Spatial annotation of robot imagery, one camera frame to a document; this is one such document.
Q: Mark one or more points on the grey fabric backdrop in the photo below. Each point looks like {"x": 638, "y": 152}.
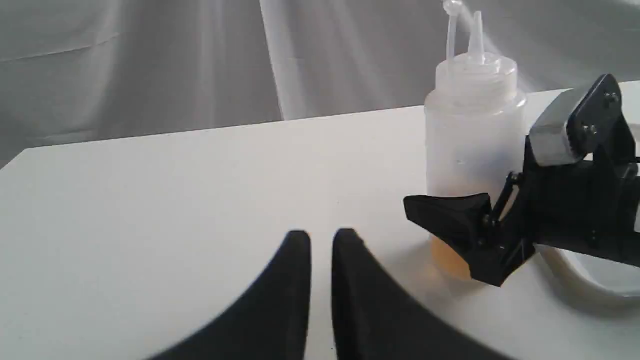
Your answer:
{"x": 94, "y": 70}

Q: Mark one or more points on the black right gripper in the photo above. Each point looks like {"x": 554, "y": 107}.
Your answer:
{"x": 492, "y": 250}

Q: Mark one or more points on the clear plastic squeeze bottle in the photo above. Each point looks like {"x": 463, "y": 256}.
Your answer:
{"x": 474, "y": 121}

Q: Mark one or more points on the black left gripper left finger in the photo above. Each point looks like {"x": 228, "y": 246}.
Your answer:
{"x": 269, "y": 321}

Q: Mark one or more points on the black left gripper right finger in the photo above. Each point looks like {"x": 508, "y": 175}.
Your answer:
{"x": 374, "y": 318}

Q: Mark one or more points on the white rectangular plastic tray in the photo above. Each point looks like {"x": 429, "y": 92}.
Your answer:
{"x": 595, "y": 270}

